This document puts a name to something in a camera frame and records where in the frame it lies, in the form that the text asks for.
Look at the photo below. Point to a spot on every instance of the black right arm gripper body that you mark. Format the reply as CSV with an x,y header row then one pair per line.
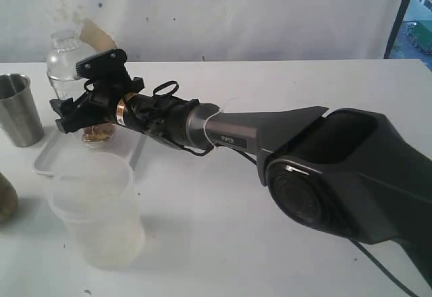
x,y
108,95

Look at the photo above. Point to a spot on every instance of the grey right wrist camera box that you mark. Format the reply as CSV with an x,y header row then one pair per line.
x,y
101,62

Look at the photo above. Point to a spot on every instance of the clear dome lid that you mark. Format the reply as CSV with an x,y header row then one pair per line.
x,y
66,51

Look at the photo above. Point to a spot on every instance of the stainless steel cup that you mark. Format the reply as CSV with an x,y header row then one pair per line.
x,y
19,117

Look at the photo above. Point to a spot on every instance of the green container outside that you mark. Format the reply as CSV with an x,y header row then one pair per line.
x,y
419,35

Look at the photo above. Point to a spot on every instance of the black metal frame post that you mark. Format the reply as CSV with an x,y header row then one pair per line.
x,y
395,28

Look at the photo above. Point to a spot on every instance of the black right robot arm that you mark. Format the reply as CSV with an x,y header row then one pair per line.
x,y
348,173

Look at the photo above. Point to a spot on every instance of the white rectangular tray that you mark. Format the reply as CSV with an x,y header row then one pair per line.
x,y
60,147

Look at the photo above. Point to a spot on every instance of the clear plastic shaker body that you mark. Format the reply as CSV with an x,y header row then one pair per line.
x,y
67,87

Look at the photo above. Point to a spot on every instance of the brown wooden bowl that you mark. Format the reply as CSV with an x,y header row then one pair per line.
x,y
8,199

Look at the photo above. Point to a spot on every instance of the translucent plastic cup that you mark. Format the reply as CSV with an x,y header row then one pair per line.
x,y
93,194

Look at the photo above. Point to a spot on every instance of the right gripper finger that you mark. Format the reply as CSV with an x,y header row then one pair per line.
x,y
75,115

